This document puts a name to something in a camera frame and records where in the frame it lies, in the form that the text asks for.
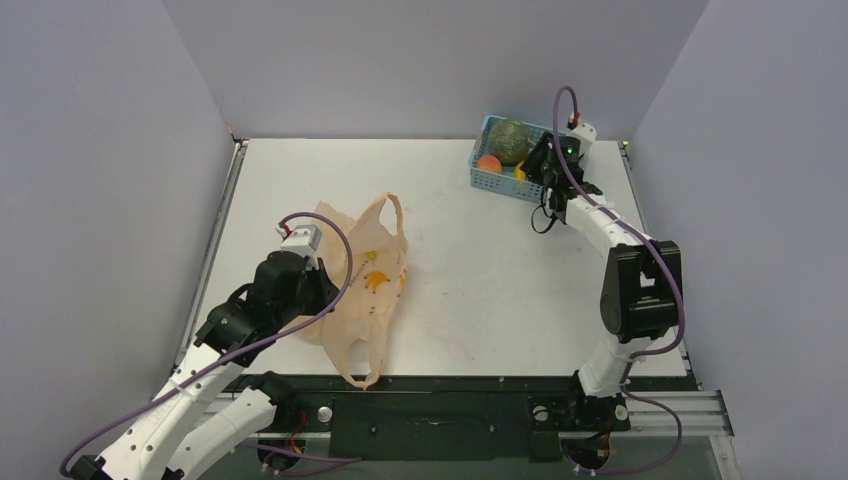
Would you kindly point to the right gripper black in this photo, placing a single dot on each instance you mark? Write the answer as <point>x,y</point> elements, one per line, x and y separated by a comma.
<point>542,162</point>

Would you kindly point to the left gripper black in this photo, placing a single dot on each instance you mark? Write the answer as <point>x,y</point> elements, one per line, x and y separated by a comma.
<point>327,289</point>

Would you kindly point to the fake yellow banana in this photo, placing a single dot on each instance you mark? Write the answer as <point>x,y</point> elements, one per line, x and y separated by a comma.
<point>519,173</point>

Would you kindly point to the fake green melon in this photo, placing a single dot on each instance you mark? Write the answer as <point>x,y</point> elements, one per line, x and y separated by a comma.
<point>509,141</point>

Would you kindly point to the orange plastic bag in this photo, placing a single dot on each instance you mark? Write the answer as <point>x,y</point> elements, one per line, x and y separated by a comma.
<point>355,335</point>

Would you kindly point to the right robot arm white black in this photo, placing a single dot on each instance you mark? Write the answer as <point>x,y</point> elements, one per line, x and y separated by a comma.
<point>641,291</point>

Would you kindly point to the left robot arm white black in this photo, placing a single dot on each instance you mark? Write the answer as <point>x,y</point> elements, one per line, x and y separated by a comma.
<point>163,440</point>

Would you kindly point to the fake peach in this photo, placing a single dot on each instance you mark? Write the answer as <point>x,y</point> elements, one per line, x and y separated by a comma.
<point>489,163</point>

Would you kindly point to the light blue plastic basket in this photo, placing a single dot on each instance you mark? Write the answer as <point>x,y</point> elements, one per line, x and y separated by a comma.
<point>503,172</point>

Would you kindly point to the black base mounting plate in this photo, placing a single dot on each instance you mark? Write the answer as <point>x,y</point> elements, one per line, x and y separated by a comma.
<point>425,418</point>

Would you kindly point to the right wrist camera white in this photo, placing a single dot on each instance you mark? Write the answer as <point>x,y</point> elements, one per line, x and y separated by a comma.
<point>586,136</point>

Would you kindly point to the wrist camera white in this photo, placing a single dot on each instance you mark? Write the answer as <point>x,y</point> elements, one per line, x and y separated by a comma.
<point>302,240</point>
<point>586,136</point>

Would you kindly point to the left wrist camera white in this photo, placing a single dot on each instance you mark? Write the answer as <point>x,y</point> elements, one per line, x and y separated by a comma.
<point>302,240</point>

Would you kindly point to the aluminium rail frame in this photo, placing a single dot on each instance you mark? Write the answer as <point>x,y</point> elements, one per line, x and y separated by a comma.
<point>669,417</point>

